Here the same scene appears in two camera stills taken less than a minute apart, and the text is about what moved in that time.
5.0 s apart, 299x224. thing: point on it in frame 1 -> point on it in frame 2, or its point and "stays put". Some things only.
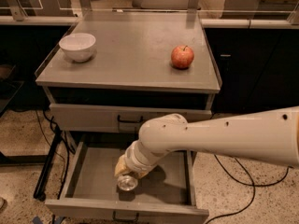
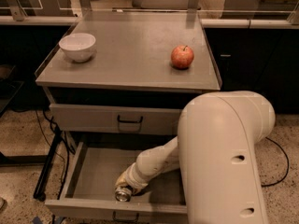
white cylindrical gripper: x=135 y=164 -> x=133 y=176
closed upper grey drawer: x=111 y=119 stays put
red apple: x=182 y=57 stays put
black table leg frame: x=39 y=187 stays put
